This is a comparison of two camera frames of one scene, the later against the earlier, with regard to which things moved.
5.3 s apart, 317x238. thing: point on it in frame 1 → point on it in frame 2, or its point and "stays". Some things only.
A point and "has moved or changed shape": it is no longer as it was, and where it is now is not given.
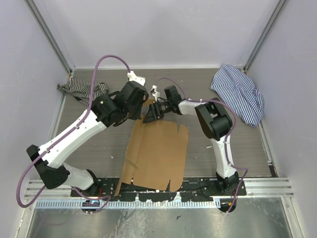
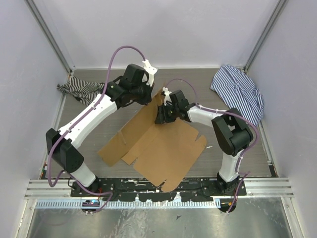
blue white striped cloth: (234, 87) stays
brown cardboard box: (157, 154) has moved or changed shape
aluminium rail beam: (256, 187) stays
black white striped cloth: (82, 90) stays
